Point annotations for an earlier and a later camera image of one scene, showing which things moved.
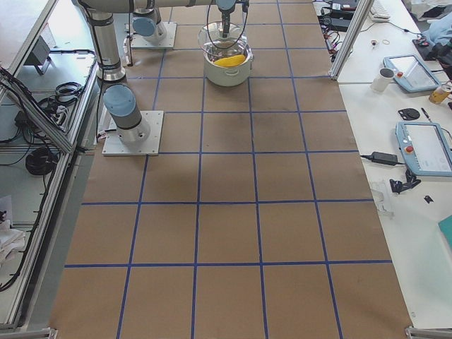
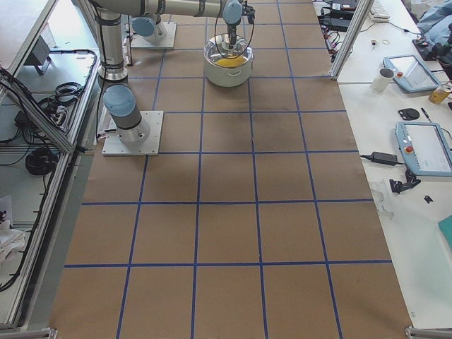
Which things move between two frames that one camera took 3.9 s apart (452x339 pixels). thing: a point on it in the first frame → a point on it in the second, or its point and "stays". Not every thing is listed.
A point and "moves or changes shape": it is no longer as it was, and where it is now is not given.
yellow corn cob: [230, 61] stays
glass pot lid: [210, 37] moves or changes shape
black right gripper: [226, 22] → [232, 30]
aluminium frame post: [359, 18] stays
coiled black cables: [41, 161] stays
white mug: [382, 80] stays
